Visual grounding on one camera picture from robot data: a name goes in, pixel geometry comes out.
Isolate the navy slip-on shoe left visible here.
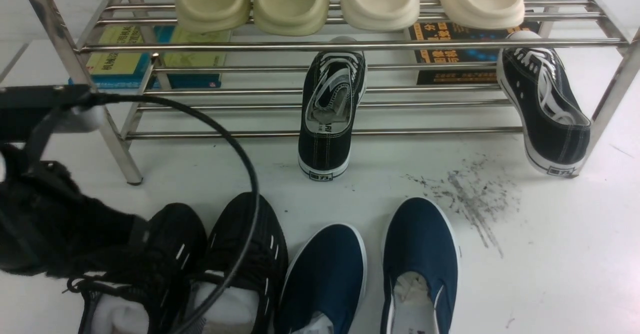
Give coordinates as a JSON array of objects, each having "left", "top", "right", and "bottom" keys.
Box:
[{"left": 273, "top": 223, "right": 368, "bottom": 334}]

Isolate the navy slip-on shoe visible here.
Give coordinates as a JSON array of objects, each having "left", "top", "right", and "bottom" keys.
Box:
[
  {"left": 380, "top": 197, "right": 461, "bottom": 334},
  {"left": 273, "top": 223, "right": 368, "bottom": 334}
]

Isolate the olive green slipper left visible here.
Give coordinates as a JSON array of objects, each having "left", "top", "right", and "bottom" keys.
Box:
[{"left": 174, "top": 0, "right": 252, "bottom": 33}]

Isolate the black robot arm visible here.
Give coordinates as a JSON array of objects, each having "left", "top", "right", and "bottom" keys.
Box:
[{"left": 1, "top": 144, "right": 151, "bottom": 279}]

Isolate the olive green slipper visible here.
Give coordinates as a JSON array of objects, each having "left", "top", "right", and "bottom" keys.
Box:
[
  {"left": 174, "top": 0, "right": 252, "bottom": 33},
  {"left": 253, "top": 0, "right": 330, "bottom": 37}
]

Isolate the yellow green blue book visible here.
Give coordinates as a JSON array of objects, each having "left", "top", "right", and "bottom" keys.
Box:
[{"left": 86, "top": 25, "right": 232, "bottom": 90}]

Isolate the black canvas sneaker centre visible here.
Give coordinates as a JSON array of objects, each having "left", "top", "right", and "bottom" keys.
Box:
[{"left": 298, "top": 49, "right": 368, "bottom": 182}]

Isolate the navy slip-on shoe right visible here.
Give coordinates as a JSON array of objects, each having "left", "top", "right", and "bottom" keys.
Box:
[{"left": 380, "top": 197, "right": 461, "bottom": 334}]

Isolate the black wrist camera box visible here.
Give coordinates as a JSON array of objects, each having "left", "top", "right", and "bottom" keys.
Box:
[{"left": 0, "top": 85, "right": 106, "bottom": 143}]

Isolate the black orange book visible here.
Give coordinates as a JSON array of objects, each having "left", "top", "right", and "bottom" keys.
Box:
[{"left": 404, "top": 21, "right": 541, "bottom": 86}]

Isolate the black canvas sneaker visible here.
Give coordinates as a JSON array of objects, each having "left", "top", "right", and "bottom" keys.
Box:
[
  {"left": 298, "top": 49, "right": 368, "bottom": 182},
  {"left": 496, "top": 47, "right": 592, "bottom": 177}
]

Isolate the black canvas sneaker right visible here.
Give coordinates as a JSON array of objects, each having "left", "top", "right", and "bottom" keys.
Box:
[{"left": 496, "top": 47, "right": 592, "bottom": 177}]

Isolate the black cable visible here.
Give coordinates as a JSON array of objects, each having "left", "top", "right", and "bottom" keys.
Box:
[{"left": 25, "top": 92, "right": 261, "bottom": 334}]

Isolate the black mesh sneaker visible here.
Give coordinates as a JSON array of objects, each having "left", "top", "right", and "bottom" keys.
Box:
[
  {"left": 67, "top": 202, "right": 207, "bottom": 334},
  {"left": 186, "top": 192, "right": 289, "bottom": 334}
]

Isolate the stainless steel shoe rack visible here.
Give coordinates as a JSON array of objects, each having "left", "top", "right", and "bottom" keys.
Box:
[{"left": 28, "top": 0, "right": 639, "bottom": 185}]

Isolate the cream slipper left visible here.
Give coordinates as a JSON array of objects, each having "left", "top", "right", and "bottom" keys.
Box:
[{"left": 340, "top": 0, "right": 420, "bottom": 32}]

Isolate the olive green slipper right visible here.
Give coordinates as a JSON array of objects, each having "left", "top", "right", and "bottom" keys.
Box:
[{"left": 253, "top": 0, "right": 330, "bottom": 37}]

